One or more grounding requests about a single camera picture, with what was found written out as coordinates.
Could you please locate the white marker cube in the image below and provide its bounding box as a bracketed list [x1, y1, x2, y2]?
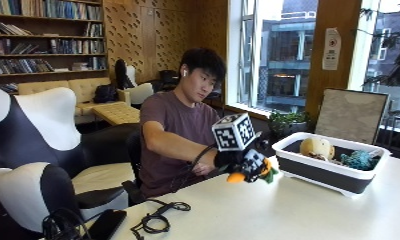
[211, 112, 257, 153]

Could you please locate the yellow round soft toy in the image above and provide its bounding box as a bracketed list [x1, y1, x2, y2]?
[298, 136, 337, 160]

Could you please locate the green potted plant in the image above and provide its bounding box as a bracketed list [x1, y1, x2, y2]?
[266, 110, 310, 141]

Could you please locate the the person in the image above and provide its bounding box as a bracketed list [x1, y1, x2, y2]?
[137, 47, 228, 200]

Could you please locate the black office chair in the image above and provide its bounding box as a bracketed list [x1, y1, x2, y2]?
[120, 130, 149, 205]

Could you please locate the white and grey tub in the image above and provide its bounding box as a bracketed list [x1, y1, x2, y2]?
[270, 131, 393, 198]

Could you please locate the teal knitted soft toy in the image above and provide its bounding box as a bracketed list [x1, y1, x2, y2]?
[340, 149, 382, 172]

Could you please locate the beige tufted ottoman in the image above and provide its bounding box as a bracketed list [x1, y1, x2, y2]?
[91, 102, 141, 127]

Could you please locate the black phone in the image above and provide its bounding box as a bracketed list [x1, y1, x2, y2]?
[84, 209, 128, 240]

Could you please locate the grey framed board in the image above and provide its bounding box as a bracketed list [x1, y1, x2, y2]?
[313, 87, 390, 146]

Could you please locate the dark armchair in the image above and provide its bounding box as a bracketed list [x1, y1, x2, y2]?
[151, 69, 181, 93]

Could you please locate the small black and white armchair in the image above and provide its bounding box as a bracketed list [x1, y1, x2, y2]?
[113, 58, 155, 106]

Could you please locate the black backpack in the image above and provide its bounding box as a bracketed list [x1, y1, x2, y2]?
[92, 83, 120, 104]

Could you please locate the beige tufted sofa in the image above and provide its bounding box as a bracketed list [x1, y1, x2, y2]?
[16, 77, 132, 125]

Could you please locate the large black and white armchair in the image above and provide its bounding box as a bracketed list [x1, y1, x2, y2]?
[0, 79, 141, 214]

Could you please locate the wooden bookshelf with books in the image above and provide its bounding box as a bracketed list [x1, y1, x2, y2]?
[0, 0, 109, 94]

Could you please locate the black glove cable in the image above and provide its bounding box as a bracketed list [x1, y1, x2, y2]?
[169, 143, 219, 193]

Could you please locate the black looped cable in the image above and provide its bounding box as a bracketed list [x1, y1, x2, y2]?
[129, 198, 193, 240]

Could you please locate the black cable bundle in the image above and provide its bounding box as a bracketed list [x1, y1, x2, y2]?
[40, 207, 93, 240]

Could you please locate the white wall sign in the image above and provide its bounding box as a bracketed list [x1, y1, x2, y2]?
[321, 27, 342, 71]

